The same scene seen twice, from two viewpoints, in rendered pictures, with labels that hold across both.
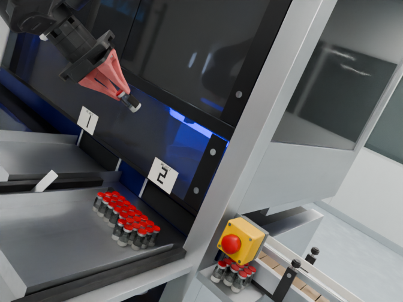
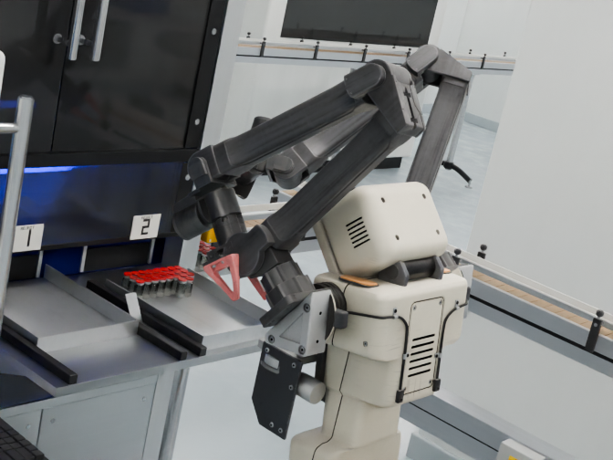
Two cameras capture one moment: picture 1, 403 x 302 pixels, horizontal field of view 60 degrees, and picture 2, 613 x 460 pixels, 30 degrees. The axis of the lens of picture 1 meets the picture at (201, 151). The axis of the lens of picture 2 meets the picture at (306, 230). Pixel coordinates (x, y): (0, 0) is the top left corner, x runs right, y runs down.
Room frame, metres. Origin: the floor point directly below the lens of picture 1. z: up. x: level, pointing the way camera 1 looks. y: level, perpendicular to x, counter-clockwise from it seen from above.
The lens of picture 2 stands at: (0.17, 2.63, 1.85)
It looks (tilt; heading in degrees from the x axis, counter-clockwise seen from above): 16 degrees down; 276
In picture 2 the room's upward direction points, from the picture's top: 12 degrees clockwise
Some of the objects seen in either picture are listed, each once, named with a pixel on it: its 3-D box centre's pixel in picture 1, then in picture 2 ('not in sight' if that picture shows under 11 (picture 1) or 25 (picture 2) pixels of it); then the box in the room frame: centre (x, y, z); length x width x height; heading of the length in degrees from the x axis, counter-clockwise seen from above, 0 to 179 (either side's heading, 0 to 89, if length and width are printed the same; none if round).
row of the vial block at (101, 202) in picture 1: (117, 220); (164, 286); (0.74, 0.12, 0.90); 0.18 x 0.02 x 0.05; 57
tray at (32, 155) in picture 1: (48, 156); (41, 305); (0.94, 0.40, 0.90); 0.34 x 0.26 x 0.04; 147
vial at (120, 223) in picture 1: (119, 229); (181, 287); (0.71, 0.10, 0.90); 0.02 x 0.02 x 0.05
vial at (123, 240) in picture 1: (125, 235); (187, 287); (0.69, 0.08, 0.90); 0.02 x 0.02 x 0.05
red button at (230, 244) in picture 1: (231, 243); not in sight; (0.68, -0.14, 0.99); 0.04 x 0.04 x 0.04; 57
